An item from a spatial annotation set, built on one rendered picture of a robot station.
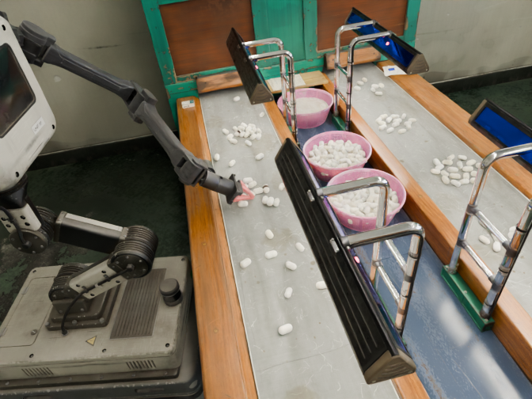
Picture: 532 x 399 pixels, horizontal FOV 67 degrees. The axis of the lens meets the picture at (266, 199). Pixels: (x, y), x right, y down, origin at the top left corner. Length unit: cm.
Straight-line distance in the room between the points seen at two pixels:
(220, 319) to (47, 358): 71
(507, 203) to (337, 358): 79
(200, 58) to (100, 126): 137
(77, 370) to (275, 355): 80
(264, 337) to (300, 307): 13
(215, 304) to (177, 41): 137
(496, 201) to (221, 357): 100
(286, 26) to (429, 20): 158
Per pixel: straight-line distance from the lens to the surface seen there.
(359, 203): 140
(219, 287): 116
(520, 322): 117
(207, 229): 133
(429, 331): 120
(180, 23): 209
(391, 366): 66
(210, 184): 133
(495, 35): 388
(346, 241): 75
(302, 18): 218
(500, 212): 148
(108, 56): 307
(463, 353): 119
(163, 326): 149
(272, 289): 116
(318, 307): 112
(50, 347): 163
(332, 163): 158
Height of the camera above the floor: 166
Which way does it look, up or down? 40 degrees down
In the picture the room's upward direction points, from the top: 7 degrees counter-clockwise
